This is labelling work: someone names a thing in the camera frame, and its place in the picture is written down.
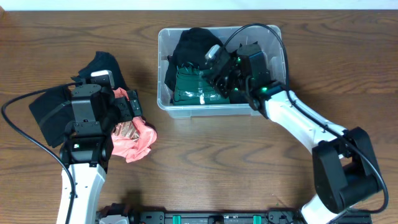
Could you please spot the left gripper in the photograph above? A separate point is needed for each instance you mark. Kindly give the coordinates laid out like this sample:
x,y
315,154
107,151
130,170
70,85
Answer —
x,y
125,105

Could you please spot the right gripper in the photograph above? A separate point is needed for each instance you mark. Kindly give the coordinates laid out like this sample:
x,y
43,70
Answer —
x,y
219,79

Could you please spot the pink printed shirt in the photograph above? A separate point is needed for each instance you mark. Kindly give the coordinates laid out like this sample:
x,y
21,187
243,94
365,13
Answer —
x,y
132,139

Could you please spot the dark navy garment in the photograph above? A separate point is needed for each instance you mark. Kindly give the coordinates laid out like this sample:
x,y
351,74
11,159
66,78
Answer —
x,y
103,61

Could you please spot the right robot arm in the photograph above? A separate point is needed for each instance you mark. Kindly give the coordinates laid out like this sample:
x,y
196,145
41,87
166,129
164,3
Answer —
x,y
345,168

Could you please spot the black garment with strap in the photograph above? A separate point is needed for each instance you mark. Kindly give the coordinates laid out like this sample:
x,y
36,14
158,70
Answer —
x,y
53,113

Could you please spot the clear plastic storage bin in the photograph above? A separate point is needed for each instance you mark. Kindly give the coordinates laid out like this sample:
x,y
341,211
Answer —
x,y
168,39

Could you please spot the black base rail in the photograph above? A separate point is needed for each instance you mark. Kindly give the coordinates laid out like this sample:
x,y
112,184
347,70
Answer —
x,y
120,213

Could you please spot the large black garment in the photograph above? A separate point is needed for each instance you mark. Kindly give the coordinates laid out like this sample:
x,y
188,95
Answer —
x,y
194,44

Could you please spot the dark green garment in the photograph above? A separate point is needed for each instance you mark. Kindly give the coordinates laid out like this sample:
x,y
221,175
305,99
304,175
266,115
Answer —
x,y
192,89

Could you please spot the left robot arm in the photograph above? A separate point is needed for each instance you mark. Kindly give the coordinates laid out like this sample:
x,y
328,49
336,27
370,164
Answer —
x,y
88,146

